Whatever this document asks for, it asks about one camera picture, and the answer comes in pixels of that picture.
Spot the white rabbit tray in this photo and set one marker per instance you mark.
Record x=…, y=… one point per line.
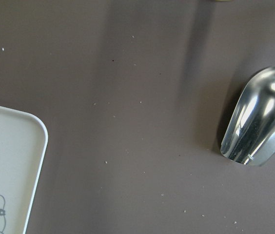
x=23, y=142

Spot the metal scoop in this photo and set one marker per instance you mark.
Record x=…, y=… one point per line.
x=250, y=135

